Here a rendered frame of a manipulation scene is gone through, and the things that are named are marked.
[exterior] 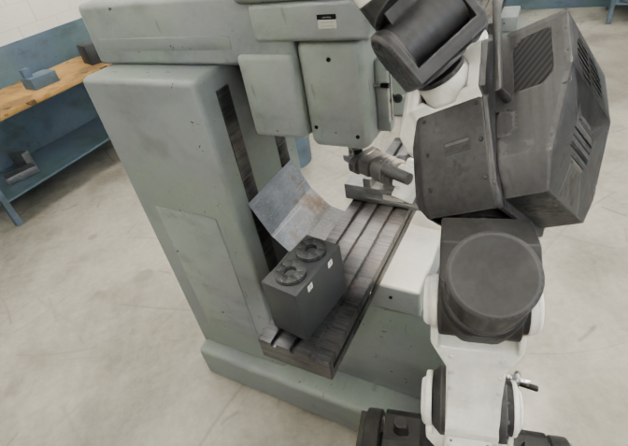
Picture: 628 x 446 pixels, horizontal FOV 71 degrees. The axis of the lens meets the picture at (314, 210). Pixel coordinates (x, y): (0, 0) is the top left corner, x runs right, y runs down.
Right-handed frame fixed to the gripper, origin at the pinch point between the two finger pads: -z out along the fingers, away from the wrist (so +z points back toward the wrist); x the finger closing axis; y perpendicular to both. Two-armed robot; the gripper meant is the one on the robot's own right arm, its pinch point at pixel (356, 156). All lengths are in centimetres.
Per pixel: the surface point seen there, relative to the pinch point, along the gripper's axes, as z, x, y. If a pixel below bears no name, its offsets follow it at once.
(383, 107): 11.2, -3.0, -18.1
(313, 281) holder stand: 21.6, 37.6, 13.9
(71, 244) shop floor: -251, 93, 119
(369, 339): 10, 13, 73
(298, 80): -4.3, 13.6, -29.2
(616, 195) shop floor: 11, -206, 124
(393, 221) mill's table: 4.2, -10.2, 30.6
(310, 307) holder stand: 23, 41, 21
